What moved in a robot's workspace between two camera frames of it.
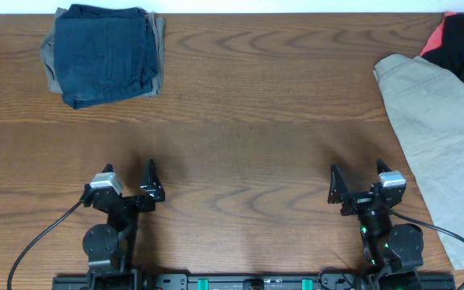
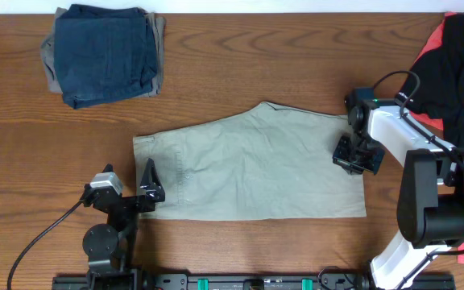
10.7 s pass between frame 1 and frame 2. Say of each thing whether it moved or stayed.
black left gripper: stayed
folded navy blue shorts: stayed
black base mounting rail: stayed
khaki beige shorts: moved
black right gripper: moved
